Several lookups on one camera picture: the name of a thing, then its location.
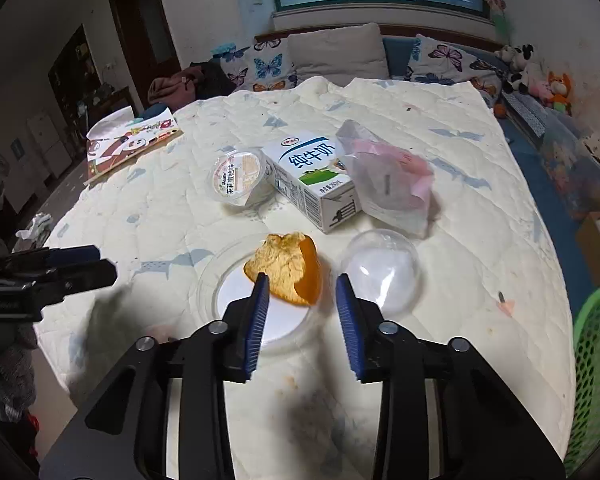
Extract orange peel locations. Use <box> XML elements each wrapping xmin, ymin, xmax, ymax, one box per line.
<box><xmin>243</xmin><ymin>232</ymin><xmax>325</xmax><ymax>307</ymax></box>

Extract grey patterned board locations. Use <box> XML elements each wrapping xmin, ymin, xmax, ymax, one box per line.
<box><xmin>500</xmin><ymin>92</ymin><xmax>551</xmax><ymax>141</ymax></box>

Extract white milk carton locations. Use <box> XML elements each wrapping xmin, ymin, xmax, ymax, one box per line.
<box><xmin>261</xmin><ymin>130</ymin><xmax>358</xmax><ymax>234</ymax></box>

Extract pink cloth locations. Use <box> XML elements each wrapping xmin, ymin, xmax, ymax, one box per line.
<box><xmin>147</xmin><ymin>72</ymin><xmax>201</xmax><ymax>108</ymax></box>

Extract pink plastic bag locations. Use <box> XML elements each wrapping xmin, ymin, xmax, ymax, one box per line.
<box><xmin>336</xmin><ymin>120</ymin><xmax>433</xmax><ymax>238</ymax></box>

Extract cartoon picture book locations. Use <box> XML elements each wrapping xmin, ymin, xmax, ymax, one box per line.
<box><xmin>86</xmin><ymin>106</ymin><xmax>185</xmax><ymax>186</ymax></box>

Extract dark cloth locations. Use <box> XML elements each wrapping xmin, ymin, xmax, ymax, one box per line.
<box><xmin>187</xmin><ymin>61</ymin><xmax>236</xmax><ymax>101</ymax></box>

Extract clear plastic storage box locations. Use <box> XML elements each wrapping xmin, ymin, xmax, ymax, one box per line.
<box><xmin>540</xmin><ymin>115</ymin><xmax>600</xmax><ymax>221</ymax></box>

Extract cardboard box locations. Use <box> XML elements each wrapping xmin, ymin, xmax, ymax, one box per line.
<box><xmin>576</xmin><ymin>210</ymin><xmax>600</xmax><ymax>287</ymax></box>

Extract clear round plastic lid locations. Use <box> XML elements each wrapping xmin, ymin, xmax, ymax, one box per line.
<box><xmin>196</xmin><ymin>234</ymin><xmax>326</xmax><ymax>357</ymax></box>

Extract jelly cup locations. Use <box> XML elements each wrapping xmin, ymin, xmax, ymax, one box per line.
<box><xmin>208</xmin><ymin>148</ymin><xmax>273</xmax><ymax>209</ymax></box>

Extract blue sofa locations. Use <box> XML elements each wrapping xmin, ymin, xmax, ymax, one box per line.
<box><xmin>382</xmin><ymin>35</ymin><xmax>600</xmax><ymax>281</ymax></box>

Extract white crumpled tissue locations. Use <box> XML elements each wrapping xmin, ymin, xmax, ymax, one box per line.
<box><xmin>15</xmin><ymin>212</ymin><xmax>53</xmax><ymax>251</ymax></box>

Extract dark wooden door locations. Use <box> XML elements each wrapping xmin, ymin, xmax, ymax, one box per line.
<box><xmin>108</xmin><ymin>0</ymin><xmax>178</xmax><ymax>111</ymax></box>

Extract black white plush cow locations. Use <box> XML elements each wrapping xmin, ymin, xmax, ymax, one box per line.
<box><xmin>495</xmin><ymin>44</ymin><xmax>543</xmax><ymax>96</ymax></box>

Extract beige cushion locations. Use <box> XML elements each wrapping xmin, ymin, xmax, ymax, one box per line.
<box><xmin>286</xmin><ymin>22</ymin><xmax>391</xmax><ymax>87</ymax></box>

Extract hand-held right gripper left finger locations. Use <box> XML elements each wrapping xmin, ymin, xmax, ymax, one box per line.
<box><xmin>39</xmin><ymin>272</ymin><xmax>271</xmax><ymax>480</ymax></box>

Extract white cabinet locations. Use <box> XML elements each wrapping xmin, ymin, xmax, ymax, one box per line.
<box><xmin>26</xmin><ymin>110</ymin><xmax>73</xmax><ymax>181</ymax></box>

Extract butterfly print pillow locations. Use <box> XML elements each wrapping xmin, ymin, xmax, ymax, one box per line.
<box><xmin>407</xmin><ymin>34</ymin><xmax>506</xmax><ymax>86</ymax></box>
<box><xmin>467</xmin><ymin>75</ymin><xmax>501</xmax><ymax>108</ymax></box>
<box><xmin>220</xmin><ymin>37</ymin><xmax>298</xmax><ymax>93</ymax></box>

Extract person's left forearm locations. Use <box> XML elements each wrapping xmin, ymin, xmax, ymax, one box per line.
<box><xmin>0</xmin><ymin>330</ymin><xmax>41</xmax><ymax>423</ymax></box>

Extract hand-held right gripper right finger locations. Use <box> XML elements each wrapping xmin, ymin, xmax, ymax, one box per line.
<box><xmin>335</xmin><ymin>273</ymin><xmax>566</xmax><ymax>480</ymax></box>

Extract clear plastic dome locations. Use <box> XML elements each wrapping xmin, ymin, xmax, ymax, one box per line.
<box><xmin>341</xmin><ymin>229</ymin><xmax>421</xmax><ymax>318</ymax></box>

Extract dark cabinet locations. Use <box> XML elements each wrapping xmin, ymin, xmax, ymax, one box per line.
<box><xmin>47</xmin><ymin>24</ymin><xmax>111</xmax><ymax>126</ymax></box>

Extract colourful wall decoration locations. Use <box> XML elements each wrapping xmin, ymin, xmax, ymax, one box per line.
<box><xmin>480</xmin><ymin>0</ymin><xmax>513</xmax><ymax>43</ymax></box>

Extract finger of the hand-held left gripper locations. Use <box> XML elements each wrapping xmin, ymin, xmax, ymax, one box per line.
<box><xmin>42</xmin><ymin>259</ymin><xmax>118</xmax><ymax>306</ymax></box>
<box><xmin>10</xmin><ymin>245</ymin><xmax>101</xmax><ymax>271</ymax></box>

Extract orange plush fox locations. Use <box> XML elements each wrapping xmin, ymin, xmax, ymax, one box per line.
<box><xmin>547</xmin><ymin>71</ymin><xmax>573</xmax><ymax>113</ymax></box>

